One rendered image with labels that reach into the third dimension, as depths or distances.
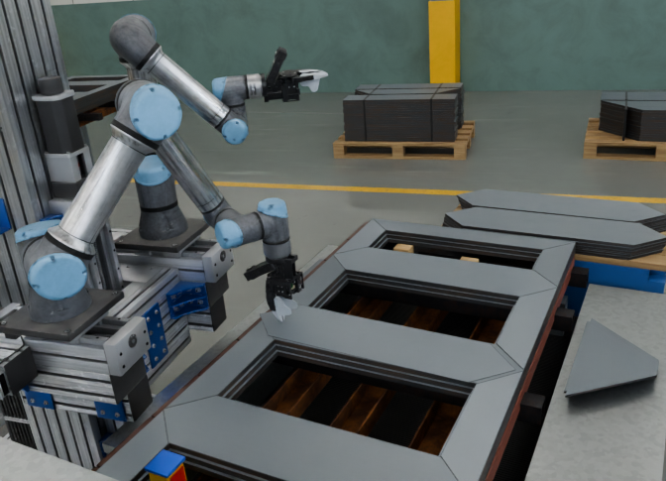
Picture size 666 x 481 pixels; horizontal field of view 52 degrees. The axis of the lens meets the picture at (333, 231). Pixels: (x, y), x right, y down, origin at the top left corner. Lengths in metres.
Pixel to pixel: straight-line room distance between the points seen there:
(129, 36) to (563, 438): 1.54
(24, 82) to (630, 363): 1.71
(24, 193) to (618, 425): 1.59
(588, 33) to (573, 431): 7.14
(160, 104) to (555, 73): 7.37
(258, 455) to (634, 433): 0.86
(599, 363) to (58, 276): 1.33
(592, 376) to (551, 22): 6.97
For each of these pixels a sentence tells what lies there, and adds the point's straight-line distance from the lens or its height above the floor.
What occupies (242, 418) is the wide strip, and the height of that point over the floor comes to 0.86.
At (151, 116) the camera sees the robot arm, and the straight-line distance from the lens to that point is 1.55.
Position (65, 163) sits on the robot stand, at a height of 1.35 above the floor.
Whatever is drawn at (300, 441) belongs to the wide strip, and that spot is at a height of 0.86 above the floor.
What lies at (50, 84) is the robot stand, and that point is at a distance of 1.91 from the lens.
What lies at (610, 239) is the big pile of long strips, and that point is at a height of 0.85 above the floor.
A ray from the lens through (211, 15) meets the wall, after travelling 9.68.
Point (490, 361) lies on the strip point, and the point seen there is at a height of 0.86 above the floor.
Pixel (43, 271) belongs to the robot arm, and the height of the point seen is 1.23.
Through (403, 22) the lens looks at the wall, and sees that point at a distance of 8.77.
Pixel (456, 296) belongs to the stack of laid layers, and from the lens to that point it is 2.09.
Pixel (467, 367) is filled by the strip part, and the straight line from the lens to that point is 1.72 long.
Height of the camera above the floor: 1.84
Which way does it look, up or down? 23 degrees down
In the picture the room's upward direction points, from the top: 5 degrees counter-clockwise
